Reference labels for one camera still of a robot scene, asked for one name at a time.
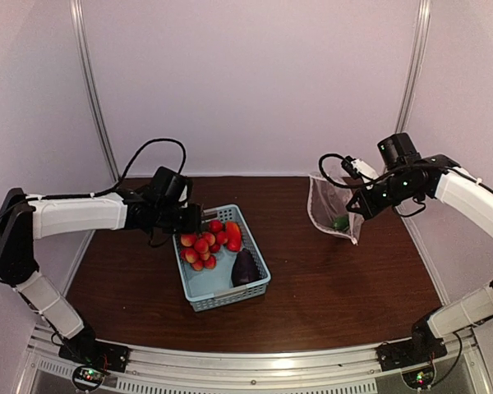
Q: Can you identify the clear polka dot zip bag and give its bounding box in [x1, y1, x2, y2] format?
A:
[306, 172, 364, 245]

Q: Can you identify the red orange bell pepper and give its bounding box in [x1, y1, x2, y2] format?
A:
[225, 221, 242, 252]

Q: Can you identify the light blue plastic basket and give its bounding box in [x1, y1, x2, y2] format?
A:
[173, 204, 271, 312]

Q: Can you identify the black right camera cable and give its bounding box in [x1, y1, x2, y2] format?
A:
[318, 153, 379, 190]

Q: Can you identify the left aluminium corner post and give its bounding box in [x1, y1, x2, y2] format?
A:
[70, 0, 119, 181]

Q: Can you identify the purple eggplant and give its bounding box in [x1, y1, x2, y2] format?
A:
[231, 249, 260, 287]

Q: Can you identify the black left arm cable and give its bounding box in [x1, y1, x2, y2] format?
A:
[0, 138, 188, 284]

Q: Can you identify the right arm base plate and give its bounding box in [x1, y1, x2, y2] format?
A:
[376, 335, 447, 392]

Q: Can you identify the front aluminium rail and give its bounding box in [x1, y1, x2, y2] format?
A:
[12, 325, 493, 393]

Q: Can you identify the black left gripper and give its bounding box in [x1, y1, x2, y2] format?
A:
[154, 202, 200, 233]

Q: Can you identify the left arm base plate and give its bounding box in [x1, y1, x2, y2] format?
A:
[58, 341, 130, 392]

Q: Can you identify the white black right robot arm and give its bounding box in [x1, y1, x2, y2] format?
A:
[342, 133, 493, 363]

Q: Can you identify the right aluminium corner post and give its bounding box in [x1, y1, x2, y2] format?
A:
[394, 0, 432, 134]

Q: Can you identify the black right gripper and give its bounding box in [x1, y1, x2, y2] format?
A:
[348, 171, 422, 220]

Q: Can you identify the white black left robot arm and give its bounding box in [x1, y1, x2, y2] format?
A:
[0, 167, 202, 364]

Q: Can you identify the green cucumber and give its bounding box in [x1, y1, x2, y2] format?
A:
[331, 215, 350, 232]

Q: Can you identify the red peach bunch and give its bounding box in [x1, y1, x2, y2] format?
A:
[179, 220, 228, 272]

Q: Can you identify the aluminium corner post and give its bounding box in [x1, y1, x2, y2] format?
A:
[394, 0, 432, 134]
[70, 0, 119, 181]

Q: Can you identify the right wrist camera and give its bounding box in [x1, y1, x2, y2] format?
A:
[341, 156, 379, 181]

